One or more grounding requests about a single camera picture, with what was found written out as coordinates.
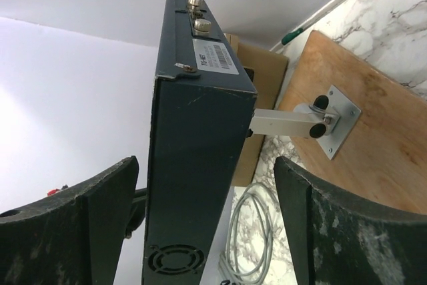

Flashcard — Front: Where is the tan plastic tool case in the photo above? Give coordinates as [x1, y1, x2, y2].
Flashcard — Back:
[225, 33, 289, 187]

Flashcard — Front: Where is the wooden base board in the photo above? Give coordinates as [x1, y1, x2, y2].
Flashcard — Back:
[279, 31, 426, 214]

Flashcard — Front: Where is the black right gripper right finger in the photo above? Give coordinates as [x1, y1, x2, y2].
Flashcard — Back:
[274, 156, 426, 284]

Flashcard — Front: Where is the grey coiled network cable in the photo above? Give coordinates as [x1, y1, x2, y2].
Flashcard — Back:
[218, 183, 284, 284]

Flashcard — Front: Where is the dark blue network switch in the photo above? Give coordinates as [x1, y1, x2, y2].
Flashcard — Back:
[141, 0, 258, 284]

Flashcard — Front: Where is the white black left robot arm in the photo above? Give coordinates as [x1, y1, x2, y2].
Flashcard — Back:
[125, 188, 147, 239]

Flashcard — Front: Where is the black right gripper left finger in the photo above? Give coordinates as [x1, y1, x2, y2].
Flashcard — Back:
[1, 156, 139, 284]

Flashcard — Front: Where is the green handled tool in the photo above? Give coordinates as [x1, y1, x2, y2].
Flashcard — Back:
[281, 28, 304, 45]

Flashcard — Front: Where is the metal switch stand bracket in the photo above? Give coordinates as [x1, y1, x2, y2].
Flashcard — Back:
[248, 85, 362, 160]

